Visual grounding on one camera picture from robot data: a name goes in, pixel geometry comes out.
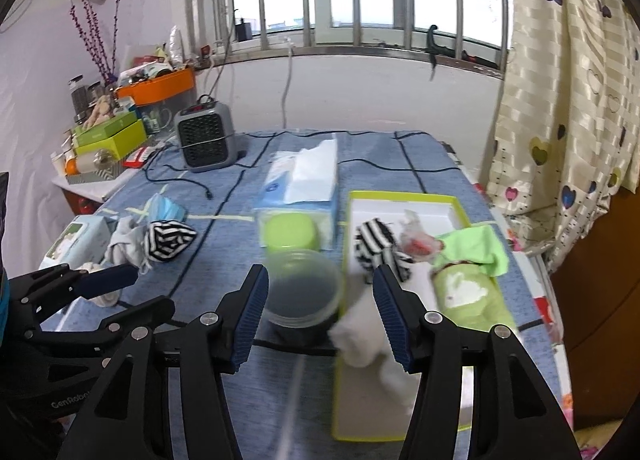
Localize black white striped sock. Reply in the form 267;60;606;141
355;218;413;284

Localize green rimmed white tray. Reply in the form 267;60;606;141
330;191;470;443

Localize orange storage bin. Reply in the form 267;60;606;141
115;68;195;106

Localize pink patterned sock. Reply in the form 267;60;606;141
399;209;444;261

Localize beige bandage sock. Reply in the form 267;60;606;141
79;261;122;308

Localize grey sock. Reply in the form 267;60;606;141
104;216;151;275

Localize lime green sock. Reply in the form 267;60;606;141
432;225;509;277

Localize heart pattern cream curtain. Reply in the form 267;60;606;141
486;0;639;270

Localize white side table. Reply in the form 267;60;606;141
51;149;141;214

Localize clear cup black lid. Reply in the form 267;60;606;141
264;250;343;330

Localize wet wipes pack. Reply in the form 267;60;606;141
39;215;114;269

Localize green gift boxes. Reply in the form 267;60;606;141
74;111;148;161

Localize blue face mask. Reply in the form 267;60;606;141
145;193;186;224

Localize green rabbit towel roll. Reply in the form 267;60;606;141
432;263;518;332

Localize lime green round container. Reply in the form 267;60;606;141
262;213;320;253

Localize black power cable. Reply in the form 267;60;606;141
143;141;249;201

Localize purple flower branches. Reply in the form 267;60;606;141
69;0;122;86

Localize grey space heater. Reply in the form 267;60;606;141
174;94;246;173

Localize tissue pack blue white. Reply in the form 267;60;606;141
254;138;338;251

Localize metal window frame bars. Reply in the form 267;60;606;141
186;0;512;75

